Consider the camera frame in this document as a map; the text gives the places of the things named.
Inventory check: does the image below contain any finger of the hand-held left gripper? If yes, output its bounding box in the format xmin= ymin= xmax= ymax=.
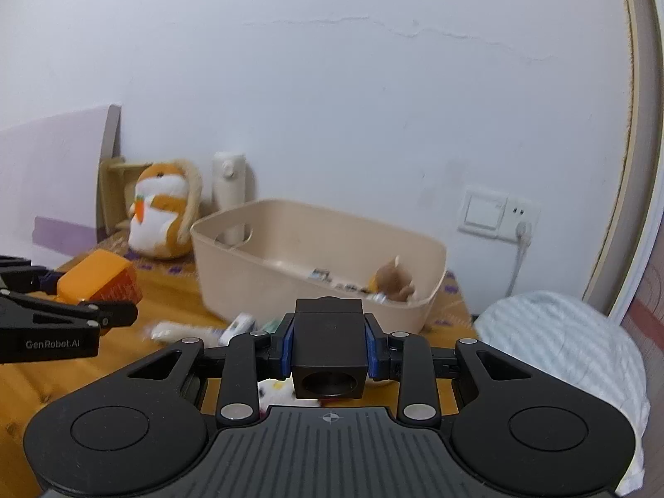
xmin=0 ymin=255 xmax=61 ymax=298
xmin=0 ymin=290 xmax=139 ymax=336

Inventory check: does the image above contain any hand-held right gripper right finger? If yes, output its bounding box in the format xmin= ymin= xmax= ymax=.
xmin=366 ymin=316 xmax=530 ymax=422

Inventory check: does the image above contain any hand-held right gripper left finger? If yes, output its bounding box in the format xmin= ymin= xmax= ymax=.
xmin=127 ymin=316 xmax=294 ymax=422

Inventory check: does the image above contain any orange box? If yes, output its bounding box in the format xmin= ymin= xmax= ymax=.
xmin=56 ymin=249 xmax=142 ymax=334

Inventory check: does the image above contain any brown squirrel plush toy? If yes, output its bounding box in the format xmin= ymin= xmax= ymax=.
xmin=372 ymin=256 xmax=417 ymax=303

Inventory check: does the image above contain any beige plastic container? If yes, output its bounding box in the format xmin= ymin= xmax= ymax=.
xmin=190 ymin=198 xmax=448 ymax=334

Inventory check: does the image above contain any small white plush toy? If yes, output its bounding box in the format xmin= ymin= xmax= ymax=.
xmin=256 ymin=378 xmax=298 ymax=412

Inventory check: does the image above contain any small white toy car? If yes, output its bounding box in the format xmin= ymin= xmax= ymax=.
xmin=218 ymin=312 xmax=258 ymax=346

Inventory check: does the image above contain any white leaning board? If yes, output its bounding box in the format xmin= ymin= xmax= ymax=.
xmin=0 ymin=104 xmax=123 ymax=266

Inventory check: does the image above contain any white satin scrunchie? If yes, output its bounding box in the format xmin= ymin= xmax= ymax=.
xmin=142 ymin=320 xmax=229 ymax=344

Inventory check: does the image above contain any cardboard shelf box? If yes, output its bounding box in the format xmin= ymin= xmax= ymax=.
xmin=98 ymin=157 xmax=152 ymax=242

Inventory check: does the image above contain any hamster plush with carrot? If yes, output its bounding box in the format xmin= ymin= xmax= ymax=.
xmin=127 ymin=158 xmax=203 ymax=261

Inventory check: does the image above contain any cream thermos bottle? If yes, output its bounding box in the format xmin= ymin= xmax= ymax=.
xmin=212 ymin=151 xmax=251 ymax=248

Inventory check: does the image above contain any light blue striped towel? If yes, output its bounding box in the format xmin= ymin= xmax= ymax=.
xmin=474 ymin=290 xmax=652 ymax=497

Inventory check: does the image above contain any pink floral panel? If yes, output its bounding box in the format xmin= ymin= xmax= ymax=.
xmin=620 ymin=270 xmax=664 ymax=354

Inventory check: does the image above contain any wooden framed board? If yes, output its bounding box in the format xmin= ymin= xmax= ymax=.
xmin=586 ymin=0 xmax=664 ymax=323

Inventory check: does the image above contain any white plug with cable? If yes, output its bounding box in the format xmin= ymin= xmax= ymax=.
xmin=500 ymin=220 xmax=533 ymax=298

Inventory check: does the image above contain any white wall switch socket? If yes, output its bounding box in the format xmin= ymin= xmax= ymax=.
xmin=457 ymin=185 xmax=541 ymax=242

